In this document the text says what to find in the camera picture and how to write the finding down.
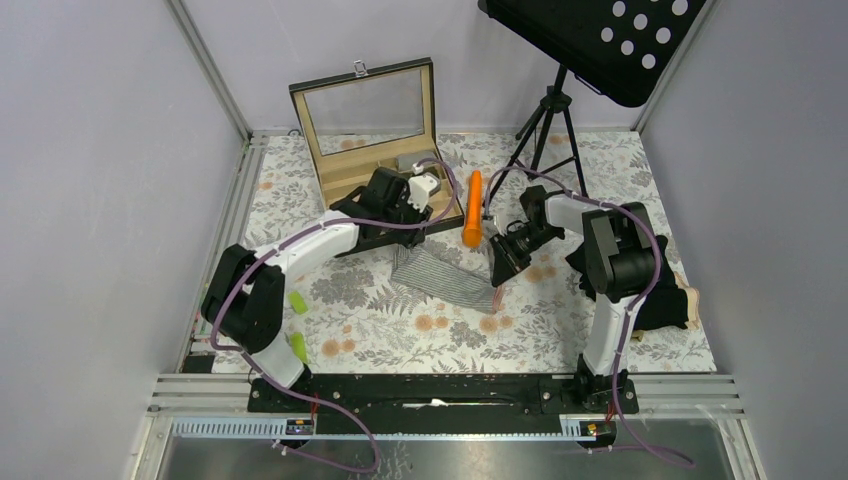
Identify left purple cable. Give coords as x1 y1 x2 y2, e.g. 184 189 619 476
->
209 157 464 474

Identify grey rolled cloth in box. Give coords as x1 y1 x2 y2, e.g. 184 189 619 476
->
396 150 433 172

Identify floral tablecloth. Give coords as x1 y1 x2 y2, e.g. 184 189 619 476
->
241 131 716 373

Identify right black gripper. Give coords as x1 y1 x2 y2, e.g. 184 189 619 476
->
489 225 562 290

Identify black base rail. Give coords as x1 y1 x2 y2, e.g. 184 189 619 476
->
247 374 639 436

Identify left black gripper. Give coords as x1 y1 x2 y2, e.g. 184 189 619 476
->
382 190 432 248

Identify orange cylinder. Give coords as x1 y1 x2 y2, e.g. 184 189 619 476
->
462 170 483 249

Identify green clip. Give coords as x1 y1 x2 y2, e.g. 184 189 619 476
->
287 291 308 315
289 332 309 364

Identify beige garment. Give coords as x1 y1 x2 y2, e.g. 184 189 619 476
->
631 287 700 341

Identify aluminium frame rails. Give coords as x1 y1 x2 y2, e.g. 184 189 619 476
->
146 0 747 439

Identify wooden compartment box glass lid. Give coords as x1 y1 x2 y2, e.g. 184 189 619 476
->
289 57 464 236

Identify green clip lower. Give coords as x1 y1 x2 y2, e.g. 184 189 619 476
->
289 332 309 364

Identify green clip upper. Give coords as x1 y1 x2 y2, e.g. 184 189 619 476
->
287 291 308 315

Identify purple cable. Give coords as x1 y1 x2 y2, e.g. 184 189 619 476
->
209 157 464 474
482 165 697 470

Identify black music stand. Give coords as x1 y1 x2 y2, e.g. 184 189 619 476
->
477 0 706 178

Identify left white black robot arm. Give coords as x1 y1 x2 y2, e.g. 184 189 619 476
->
200 167 441 411

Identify black clothing pile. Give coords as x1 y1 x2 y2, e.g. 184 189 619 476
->
565 235 690 331

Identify grey striped underwear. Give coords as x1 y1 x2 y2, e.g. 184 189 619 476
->
390 246 503 314

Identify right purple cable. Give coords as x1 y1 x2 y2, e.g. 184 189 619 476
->
482 165 697 470

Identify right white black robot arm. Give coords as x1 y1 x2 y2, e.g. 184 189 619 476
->
488 186 662 412

